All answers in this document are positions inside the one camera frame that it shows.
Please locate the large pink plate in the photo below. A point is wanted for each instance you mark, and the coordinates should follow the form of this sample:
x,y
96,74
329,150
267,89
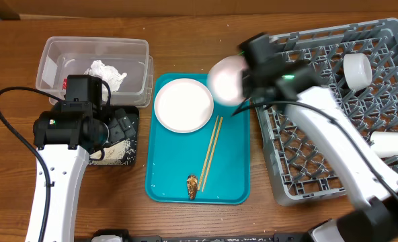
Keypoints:
x,y
183,105

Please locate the grey green bowl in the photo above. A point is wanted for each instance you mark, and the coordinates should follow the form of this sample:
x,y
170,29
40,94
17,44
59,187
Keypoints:
x,y
357,71

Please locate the silver red foil wrapper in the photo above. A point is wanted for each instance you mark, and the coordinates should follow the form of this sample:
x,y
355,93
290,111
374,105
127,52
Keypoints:
x,y
64,84

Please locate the clear plastic bin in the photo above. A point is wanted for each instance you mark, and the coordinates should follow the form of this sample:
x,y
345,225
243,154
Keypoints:
x,y
68,55

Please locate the brown food scrap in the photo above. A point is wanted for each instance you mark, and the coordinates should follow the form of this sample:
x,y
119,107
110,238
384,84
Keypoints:
x,y
192,186

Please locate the small white cup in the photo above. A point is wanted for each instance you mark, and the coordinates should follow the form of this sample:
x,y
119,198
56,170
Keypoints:
x,y
384,144

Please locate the black food waste tray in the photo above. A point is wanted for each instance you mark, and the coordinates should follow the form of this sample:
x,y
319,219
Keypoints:
x,y
131,114

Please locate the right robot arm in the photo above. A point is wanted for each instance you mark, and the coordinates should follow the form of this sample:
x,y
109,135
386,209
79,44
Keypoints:
x,y
298,91

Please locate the pink bowl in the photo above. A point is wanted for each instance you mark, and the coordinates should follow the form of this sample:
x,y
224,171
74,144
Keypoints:
x,y
225,80

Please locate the pile of white rice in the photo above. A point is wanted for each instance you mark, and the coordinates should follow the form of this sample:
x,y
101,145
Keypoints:
x,y
123,153

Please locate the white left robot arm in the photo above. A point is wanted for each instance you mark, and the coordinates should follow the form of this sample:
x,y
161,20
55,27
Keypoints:
x,y
60,171

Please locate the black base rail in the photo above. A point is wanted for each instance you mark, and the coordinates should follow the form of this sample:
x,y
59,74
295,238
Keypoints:
x,y
122,235

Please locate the wooden chopstick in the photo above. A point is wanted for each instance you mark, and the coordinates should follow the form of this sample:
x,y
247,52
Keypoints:
x,y
208,153
214,141

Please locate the white napkin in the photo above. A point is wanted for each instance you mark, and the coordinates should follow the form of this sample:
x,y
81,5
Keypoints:
x,y
106,73

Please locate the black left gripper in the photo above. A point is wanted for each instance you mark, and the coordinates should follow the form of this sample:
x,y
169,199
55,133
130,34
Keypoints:
x,y
119,133

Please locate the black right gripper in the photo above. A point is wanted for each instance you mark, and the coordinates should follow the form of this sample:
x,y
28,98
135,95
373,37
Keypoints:
x,y
249,81

